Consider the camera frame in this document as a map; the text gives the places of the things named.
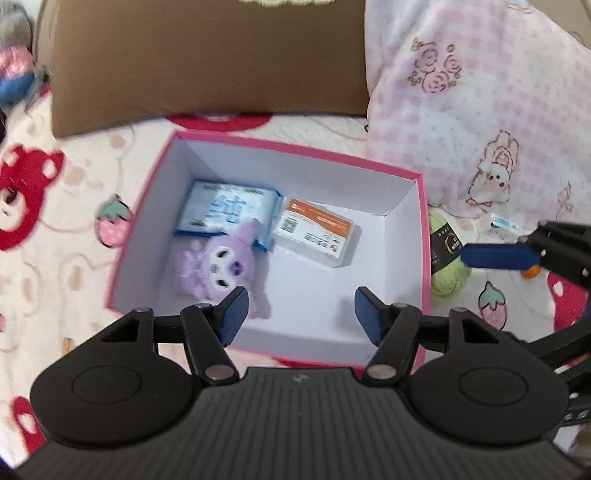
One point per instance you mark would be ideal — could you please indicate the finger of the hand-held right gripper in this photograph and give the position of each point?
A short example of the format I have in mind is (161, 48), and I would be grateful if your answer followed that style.
(498, 256)
(568, 339)

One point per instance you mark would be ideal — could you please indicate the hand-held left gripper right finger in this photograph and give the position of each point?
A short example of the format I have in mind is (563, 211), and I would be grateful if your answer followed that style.
(369, 318)

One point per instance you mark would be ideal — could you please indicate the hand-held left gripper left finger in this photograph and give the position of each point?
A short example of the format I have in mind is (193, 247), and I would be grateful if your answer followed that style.
(233, 318)

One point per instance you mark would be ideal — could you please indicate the small orange toy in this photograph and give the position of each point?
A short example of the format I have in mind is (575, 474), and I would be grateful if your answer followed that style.
(531, 273)

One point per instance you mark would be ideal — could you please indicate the purple plush toy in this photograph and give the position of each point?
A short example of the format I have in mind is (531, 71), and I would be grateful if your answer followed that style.
(221, 267)

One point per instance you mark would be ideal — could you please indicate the green yarn ball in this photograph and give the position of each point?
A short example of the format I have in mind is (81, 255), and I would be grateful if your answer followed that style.
(445, 281)

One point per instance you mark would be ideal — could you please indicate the pink cardboard box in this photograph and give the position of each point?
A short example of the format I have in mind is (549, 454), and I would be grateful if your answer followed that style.
(300, 300)

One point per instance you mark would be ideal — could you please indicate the orange white small box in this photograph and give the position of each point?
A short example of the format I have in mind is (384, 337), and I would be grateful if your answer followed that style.
(314, 230)

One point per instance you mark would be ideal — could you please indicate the blue white tissue packet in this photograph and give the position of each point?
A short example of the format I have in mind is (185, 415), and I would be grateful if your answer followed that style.
(221, 203)

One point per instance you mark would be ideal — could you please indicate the small white blue box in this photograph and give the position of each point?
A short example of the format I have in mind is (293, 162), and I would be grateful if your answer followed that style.
(505, 225)

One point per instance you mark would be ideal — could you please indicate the pink checked floral pillow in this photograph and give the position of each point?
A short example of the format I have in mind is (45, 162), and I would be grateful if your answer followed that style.
(485, 138)

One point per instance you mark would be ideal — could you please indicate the brown pillow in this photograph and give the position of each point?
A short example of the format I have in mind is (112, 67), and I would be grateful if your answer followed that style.
(184, 60)

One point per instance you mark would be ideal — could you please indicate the grey pink blue plush toy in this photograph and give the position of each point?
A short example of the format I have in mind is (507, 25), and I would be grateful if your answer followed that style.
(18, 64)

